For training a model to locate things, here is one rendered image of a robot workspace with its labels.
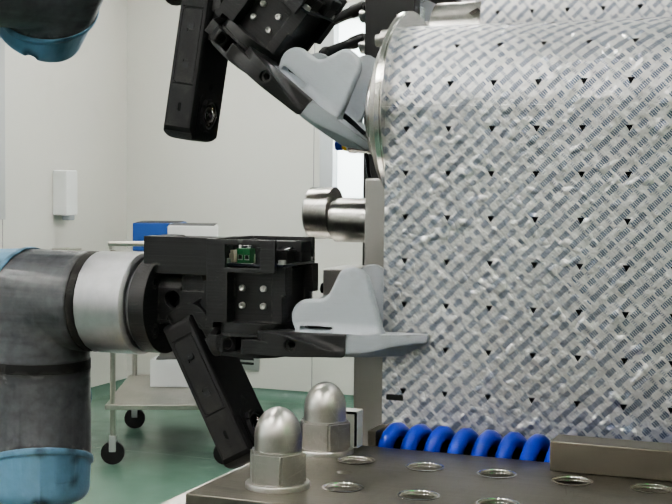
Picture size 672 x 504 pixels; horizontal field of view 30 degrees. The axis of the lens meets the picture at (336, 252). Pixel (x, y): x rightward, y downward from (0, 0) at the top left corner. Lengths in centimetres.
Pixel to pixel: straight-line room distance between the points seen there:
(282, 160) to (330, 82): 606
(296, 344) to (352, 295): 5
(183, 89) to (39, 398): 25
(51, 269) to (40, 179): 577
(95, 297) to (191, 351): 8
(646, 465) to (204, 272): 33
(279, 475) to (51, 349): 30
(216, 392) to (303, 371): 610
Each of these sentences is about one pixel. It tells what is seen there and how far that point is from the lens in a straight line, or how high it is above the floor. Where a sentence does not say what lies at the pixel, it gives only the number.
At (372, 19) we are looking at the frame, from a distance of 122.
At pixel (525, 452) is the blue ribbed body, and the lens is 80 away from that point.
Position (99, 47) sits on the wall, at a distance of 722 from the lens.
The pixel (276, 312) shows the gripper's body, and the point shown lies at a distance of 86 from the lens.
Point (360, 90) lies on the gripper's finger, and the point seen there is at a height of 127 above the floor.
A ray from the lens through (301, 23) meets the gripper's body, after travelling 93.
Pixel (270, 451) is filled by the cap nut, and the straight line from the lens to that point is 70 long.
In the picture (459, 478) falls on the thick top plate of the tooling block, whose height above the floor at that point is 103.
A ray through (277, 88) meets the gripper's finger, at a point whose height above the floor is 127.
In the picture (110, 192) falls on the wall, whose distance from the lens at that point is 727.
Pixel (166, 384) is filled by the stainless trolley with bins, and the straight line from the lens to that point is 589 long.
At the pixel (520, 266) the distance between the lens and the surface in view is 82.
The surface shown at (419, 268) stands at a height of 114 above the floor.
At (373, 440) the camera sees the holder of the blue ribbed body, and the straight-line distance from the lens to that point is 83.
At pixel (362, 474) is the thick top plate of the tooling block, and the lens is 75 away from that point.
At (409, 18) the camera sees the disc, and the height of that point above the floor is 132.
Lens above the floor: 120
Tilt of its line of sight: 3 degrees down
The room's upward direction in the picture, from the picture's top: 1 degrees clockwise
